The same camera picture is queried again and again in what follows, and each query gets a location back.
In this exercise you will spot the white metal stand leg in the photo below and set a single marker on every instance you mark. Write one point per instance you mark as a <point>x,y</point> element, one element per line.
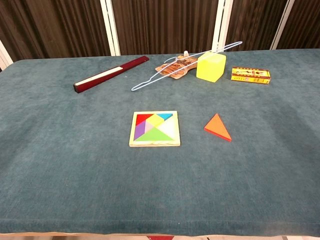
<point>282,25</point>
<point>221,25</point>
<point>111,30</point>
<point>5,58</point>

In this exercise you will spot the yellow tangram piece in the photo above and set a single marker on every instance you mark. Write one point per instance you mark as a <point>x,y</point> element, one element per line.
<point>155,120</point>

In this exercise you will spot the brown pleated curtain panel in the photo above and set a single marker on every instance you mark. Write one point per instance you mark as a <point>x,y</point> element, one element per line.
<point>165,25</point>
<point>305,25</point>
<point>255,22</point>
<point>55,27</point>

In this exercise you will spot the long dark red box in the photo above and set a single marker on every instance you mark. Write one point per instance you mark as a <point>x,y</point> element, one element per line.
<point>110,73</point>

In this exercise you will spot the wooden tangram tray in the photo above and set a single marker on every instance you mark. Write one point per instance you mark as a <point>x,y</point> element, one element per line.
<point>155,144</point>

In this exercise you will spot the red triangle tangram piece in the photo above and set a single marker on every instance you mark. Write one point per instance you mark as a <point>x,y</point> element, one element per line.
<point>141,118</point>

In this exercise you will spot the pink triangle tangram piece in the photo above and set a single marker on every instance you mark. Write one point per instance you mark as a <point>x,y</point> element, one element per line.
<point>149,127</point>

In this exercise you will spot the teal table cloth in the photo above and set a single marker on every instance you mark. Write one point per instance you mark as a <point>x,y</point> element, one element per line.
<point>75,162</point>

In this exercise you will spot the yellow red printed box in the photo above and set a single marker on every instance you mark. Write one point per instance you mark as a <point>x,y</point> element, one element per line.
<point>250,75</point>

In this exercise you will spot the orange triangle puzzle piece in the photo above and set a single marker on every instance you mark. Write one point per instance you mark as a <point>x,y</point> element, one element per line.
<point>217,127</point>

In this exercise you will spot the small white cap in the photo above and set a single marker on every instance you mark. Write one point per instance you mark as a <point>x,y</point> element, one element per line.
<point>186,53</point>

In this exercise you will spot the green triangle tangram piece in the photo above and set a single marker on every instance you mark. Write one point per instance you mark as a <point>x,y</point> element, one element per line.
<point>155,135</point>

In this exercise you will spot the purple parallelogram tangram piece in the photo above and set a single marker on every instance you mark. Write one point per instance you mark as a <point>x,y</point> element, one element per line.
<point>139,130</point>

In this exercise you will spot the yellow cube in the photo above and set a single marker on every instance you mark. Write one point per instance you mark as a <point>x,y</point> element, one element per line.
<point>210,68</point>

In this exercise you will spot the blue triangle tangram piece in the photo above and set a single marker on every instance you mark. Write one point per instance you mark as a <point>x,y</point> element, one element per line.
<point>165,116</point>

